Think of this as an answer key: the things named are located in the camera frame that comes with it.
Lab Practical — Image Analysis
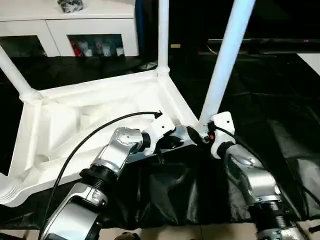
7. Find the white plastic table leg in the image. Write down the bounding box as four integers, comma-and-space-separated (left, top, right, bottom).
0, 172, 25, 206
0, 47, 43, 102
198, 0, 257, 132
156, 0, 172, 77

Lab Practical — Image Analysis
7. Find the white plastic table top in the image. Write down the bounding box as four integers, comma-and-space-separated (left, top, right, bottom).
0, 69, 202, 208

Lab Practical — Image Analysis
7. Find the black plastic table mat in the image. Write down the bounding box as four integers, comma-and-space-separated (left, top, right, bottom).
0, 50, 320, 228

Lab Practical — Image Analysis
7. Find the white flat board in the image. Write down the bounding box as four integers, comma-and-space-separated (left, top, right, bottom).
298, 52, 320, 77

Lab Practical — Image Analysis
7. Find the white glass-door cabinet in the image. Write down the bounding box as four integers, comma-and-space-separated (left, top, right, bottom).
0, 0, 140, 58

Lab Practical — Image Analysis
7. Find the grey crumpled clump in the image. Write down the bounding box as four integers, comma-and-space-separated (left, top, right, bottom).
58, 0, 86, 14

